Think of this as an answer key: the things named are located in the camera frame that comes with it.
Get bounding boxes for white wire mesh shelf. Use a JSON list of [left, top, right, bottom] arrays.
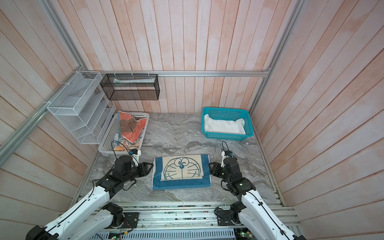
[[48, 71, 116, 145]]

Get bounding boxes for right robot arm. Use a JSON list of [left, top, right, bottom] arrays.
[[209, 157, 305, 240]]

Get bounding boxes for white towel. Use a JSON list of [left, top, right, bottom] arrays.
[[204, 114, 246, 135]]

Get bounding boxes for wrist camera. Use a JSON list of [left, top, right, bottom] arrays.
[[129, 149, 141, 167], [221, 150, 233, 168]]

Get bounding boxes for black wire mesh basket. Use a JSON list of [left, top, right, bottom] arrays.
[[101, 73, 160, 101]]

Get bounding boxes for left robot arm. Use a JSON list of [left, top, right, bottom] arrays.
[[26, 154, 154, 240]]

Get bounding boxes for small patterned cloth in basket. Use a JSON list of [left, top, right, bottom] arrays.
[[113, 138, 141, 152]]

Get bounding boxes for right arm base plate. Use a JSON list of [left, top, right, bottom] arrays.
[[214, 208, 257, 228]]

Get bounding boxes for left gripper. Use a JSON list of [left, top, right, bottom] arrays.
[[122, 161, 154, 183]]

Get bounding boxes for red orange towel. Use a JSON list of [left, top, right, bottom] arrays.
[[119, 112, 147, 143]]

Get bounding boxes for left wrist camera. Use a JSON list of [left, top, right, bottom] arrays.
[[129, 149, 141, 167]]

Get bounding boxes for teal plastic basket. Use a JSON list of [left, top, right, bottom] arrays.
[[201, 107, 254, 141]]

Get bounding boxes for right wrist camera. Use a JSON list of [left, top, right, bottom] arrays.
[[221, 150, 233, 168]]

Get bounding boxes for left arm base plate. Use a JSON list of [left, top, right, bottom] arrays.
[[105, 212, 139, 229]]

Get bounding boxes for aluminium frame rail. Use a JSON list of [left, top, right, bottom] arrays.
[[98, 70, 270, 78]]

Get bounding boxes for blue patterned towel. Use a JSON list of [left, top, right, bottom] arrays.
[[152, 154, 212, 191]]

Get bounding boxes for white laundry basket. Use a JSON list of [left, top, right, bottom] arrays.
[[99, 111, 150, 154]]

